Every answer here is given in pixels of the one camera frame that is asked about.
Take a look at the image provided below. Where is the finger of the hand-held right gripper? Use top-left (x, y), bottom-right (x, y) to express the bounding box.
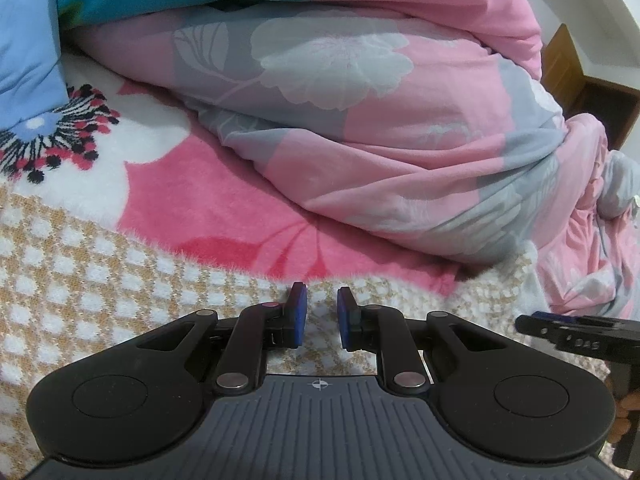
top-left (515, 311), bottom-right (577, 347)

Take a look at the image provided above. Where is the light blue pillow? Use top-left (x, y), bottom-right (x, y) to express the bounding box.
top-left (0, 0), bottom-right (69, 134)

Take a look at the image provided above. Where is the person's right hand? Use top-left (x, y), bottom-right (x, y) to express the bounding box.
top-left (604, 375), bottom-right (640, 443)

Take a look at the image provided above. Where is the brown wooden door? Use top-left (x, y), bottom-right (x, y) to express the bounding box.
top-left (542, 22), bottom-right (640, 152)

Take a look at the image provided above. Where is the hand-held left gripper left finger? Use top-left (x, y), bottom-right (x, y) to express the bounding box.
top-left (135, 282), bottom-right (307, 395)

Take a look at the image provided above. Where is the beige houndstooth knit cardigan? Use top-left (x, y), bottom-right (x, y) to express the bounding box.
top-left (0, 180), bottom-right (617, 463)

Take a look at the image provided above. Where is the pink grey floral quilt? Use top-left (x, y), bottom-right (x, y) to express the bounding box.
top-left (65, 0), bottom-right (640, 325)

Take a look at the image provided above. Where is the pink floral fleece blanket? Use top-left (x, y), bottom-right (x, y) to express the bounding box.
top-left (0, 45), bottom-right (467, 297)

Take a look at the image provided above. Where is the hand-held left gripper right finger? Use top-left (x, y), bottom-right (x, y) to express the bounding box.
top-left (336, 286), bottom-right (509, 395)

